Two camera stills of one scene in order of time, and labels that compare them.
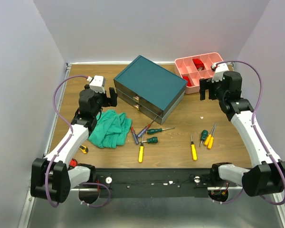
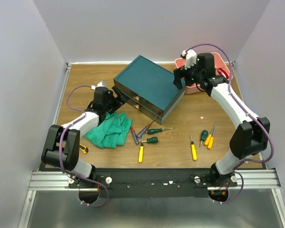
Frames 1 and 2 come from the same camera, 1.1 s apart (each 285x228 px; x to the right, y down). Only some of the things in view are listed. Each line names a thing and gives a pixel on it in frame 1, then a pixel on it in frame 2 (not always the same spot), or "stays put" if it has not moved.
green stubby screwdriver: [153, 139] stays put
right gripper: [208, 88] to [178, 77]
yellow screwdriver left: [141, 151] stays put
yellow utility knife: [84, 149] stays put
